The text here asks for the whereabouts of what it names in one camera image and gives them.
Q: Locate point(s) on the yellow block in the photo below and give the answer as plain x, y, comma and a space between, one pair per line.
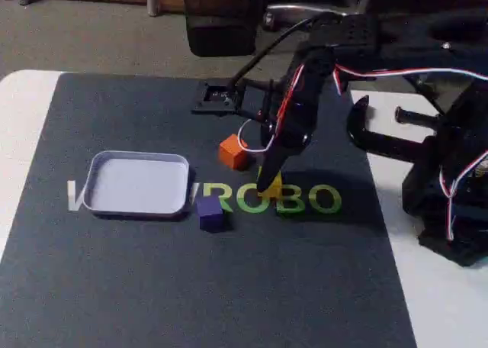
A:
279, 182

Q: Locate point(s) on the orange block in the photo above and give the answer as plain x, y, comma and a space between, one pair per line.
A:
232, 151

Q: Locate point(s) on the purple block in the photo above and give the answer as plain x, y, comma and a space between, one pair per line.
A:
209, 214

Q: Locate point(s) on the white tray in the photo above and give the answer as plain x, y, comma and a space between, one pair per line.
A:
137, 184

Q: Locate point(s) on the black table clamp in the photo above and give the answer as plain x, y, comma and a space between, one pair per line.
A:
381, 140

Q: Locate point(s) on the chrome office chair base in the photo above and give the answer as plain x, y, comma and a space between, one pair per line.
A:
305, 9

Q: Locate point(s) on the black rectangular case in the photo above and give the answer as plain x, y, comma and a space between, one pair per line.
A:
221, 20

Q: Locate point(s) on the dark mat with ROBO print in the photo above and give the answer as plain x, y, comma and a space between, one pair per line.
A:
190, 279

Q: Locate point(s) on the black camera box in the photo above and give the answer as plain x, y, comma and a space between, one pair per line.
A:
213, 104

